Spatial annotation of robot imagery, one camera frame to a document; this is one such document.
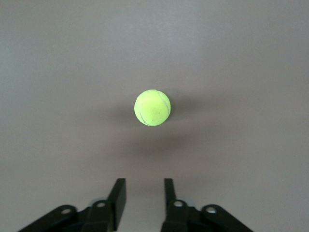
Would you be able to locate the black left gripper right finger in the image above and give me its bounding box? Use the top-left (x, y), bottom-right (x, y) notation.
top-left (160, 178), bottom-right (254, 232)

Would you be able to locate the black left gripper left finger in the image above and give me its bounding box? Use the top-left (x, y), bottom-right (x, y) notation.
top-left (18, 178), bottom-right (127, 232)

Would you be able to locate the yellow-green tennis ball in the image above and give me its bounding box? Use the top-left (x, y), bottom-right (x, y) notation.
top-left (134, 89), bottom-right (171, 127)

